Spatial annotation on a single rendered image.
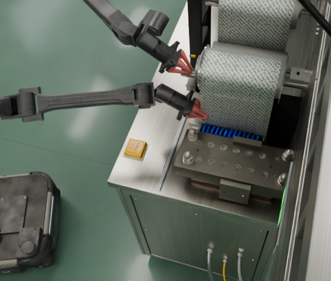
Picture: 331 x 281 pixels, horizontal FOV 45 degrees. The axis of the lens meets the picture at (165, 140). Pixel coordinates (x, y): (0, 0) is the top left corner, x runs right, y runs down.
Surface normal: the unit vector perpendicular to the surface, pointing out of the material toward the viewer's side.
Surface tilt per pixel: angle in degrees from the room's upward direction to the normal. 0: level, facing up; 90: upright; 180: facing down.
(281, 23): 92
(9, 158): 0
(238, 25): 92
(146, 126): 0
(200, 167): 0
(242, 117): 90
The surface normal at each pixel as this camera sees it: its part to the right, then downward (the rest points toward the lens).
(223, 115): -0.30, 0.81
